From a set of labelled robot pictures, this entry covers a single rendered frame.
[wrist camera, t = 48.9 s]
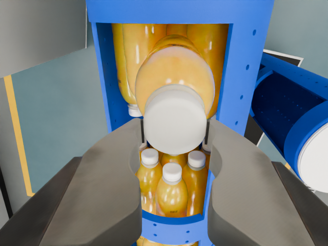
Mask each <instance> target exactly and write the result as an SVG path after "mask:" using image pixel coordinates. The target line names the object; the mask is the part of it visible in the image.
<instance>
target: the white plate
mask: <svg viewBox="0 0 328 246"><path fill-rule="evenodd" d="M297 169H298V173H299V175H300V177H301V179H302V180H303V181H304V182H305V183H306V184H307V185H308V186H309V187H311V188H313V189H315V190H318V191H321V192H326V193H328V123H326V124H325V125H323V126H322V127H320V128H319V129H318V130H317V131H316V132H315V133H314V134H313V135H312V136H311V137H310V138H309V139H308V140H307V141H306V143H305V144H304V146H303V147H302V149H301V151H300V154H299V157H298V161H297Z"/></svg>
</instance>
